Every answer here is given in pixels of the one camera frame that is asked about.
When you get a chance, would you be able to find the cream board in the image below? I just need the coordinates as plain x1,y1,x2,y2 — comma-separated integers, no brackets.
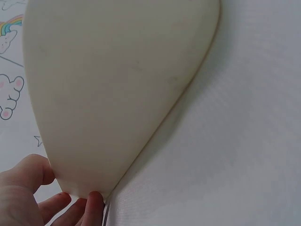
22,0,222,202

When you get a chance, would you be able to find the person's left hand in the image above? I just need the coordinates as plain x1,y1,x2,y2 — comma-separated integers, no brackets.
0,153,106,226

